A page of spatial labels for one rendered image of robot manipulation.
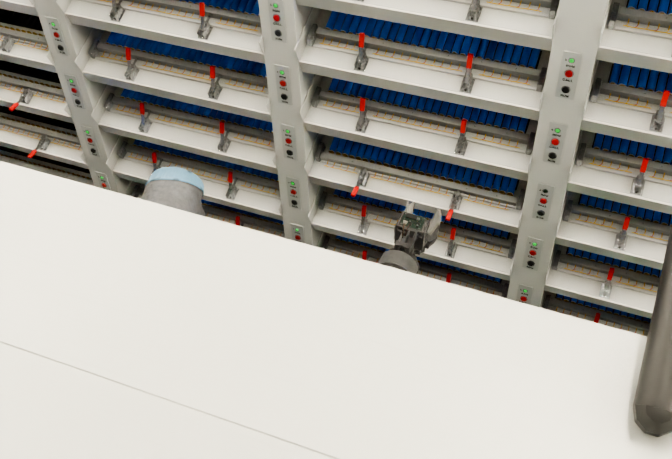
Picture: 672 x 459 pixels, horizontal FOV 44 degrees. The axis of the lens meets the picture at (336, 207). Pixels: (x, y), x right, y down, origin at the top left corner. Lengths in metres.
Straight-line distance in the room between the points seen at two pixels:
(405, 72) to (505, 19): 0.30
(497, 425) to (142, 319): 0.23
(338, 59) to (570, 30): 0.58
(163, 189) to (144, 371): 1.19
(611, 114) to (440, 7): 0.46
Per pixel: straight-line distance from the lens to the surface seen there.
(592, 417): 0.50
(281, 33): 2.08
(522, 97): 2.00
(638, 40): 1.88
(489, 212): 2.25
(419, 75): 2.04
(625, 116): 1.99
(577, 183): 2.10
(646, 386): 0.49
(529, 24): 1.89
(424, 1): 1.94
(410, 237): 1.96
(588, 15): 1.82
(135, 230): 0.59
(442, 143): 2.15
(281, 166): 2.38
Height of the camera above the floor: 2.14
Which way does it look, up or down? 45 degrees down
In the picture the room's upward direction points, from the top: 3 degrees counter-clockwise
